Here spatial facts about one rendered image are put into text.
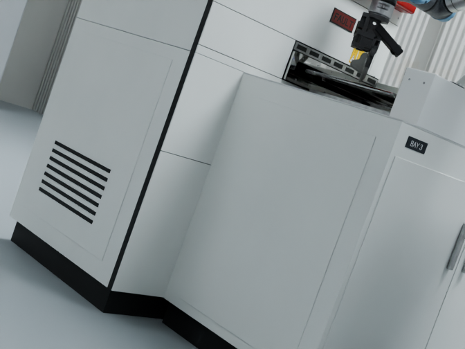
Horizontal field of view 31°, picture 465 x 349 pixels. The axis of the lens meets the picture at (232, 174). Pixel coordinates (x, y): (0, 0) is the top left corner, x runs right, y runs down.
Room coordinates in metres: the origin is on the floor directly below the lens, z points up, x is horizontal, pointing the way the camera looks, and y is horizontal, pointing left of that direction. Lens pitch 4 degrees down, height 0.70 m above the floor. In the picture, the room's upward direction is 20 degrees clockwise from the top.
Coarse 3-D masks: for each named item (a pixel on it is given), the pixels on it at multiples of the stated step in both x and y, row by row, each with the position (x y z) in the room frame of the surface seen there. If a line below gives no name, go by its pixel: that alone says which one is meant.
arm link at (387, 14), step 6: (372, 0) 2.66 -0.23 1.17; (378, 0) 2.64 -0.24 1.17; (372, 6) 2.65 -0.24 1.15; (378, 6) 2.63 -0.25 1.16; (384, 6) 2.62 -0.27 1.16; (390, 6) 2.64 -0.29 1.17; (372, 12) 2.65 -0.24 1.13; (378, 12) 2.63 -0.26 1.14; (384, 12) 2.63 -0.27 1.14; (390, 12) 2.64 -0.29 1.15; (390, 18) 2.66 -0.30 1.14
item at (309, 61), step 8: (296, 56) 2.66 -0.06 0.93; (304, 56) 2.68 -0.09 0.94; (288, 64) 2.66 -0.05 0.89; (312, 64) 2.72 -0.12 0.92; (320, 64) 2.74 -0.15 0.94; (288, 72) 2.65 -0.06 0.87; (328, 72) 2.77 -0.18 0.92; (336, 72) 2.80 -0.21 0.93; (288, 80) 2.66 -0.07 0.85; (296, 80) 2.69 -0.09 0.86; (304, 80) 2.71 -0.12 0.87; (352, 80) 2.86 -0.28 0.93; (312, 88) 2.74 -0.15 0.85; (320, 88) 2.77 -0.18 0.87; (344, 96) 2.85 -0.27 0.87; (368, 104) 2.95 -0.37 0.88
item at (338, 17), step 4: (336, 12) 2.74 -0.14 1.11; (340, 12) 2.76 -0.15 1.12; (336, 16) 2.75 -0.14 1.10; (340, 16) 2.76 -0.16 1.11; (344, 16) 2.77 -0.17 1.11; (348, 16) 2.78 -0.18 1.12; (332, 20) 2.74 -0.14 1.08; (336, 20) 2.75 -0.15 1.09; (340, 20) 2.77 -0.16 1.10; (344, 20) 2.78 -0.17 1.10; (348, 20) 2.79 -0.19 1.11; (352, 20) 2.80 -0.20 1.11; (340, 24) 2.77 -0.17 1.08; (344, 24) 2.78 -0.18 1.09; (348, 24) 2.79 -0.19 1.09; (352, 24) 2.81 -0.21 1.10; (348, 28) 2.80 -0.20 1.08; (352, 28) 2.81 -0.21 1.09
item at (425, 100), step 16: (416, 80) 2.17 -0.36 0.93; (432, 80) 2.13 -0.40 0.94; (400, 96) 2.19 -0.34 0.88; (416, 96) 2.16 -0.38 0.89; (432, 96) 2.15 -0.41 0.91; (448, 96) 2.19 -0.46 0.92; (464, 96) 2.24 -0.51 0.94; (400, 112) 2.18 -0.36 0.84; (416, 112) 2.14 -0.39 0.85; (432, 112) 2.16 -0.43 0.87; (448, 112) 2.21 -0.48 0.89; (464, 112) 2.26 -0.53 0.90; (432, 128) 2.18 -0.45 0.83; (448, 128) 2.23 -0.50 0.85; (464, 128) 2.28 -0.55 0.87; (464, 144) 2.29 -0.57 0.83
